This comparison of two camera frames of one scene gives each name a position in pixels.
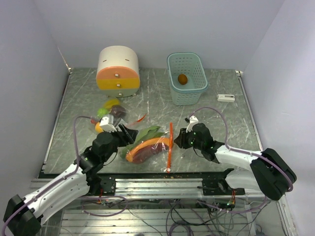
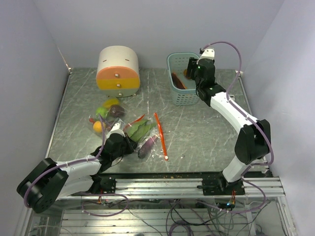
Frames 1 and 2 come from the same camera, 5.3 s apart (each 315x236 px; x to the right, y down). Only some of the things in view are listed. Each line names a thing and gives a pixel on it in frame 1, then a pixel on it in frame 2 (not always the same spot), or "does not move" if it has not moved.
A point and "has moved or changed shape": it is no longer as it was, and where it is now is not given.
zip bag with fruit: [111, 106] does not move
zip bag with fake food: [153, 146] has moved or changed shape
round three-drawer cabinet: [118, 71] does not move
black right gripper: [182, 143] to [193, 65]
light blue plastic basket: [191, 64] does not move
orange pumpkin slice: [147, 148] to [177, 82]
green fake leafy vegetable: [151, 132] to [137, 131]
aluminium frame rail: [166, 188] does not move
